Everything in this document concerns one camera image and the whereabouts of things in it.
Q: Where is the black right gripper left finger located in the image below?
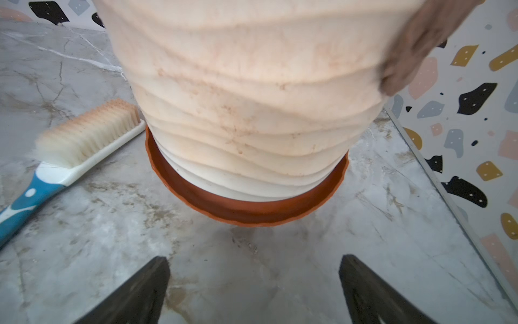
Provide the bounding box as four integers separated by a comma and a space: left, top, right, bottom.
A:
76, 256, 170, 323

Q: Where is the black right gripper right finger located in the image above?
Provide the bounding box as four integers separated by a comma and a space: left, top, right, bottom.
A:
339, 255, 435, 324

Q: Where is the white scrub brush blue handle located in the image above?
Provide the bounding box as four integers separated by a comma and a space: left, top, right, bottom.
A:
1, 99, 146, 246

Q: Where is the cream ribbed ceramic pot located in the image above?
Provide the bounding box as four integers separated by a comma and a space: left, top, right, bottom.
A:
94, 1, 423, 202

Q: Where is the terracotta plastic saucer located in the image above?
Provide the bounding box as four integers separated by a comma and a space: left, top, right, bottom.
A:
145, 128, 349, 228

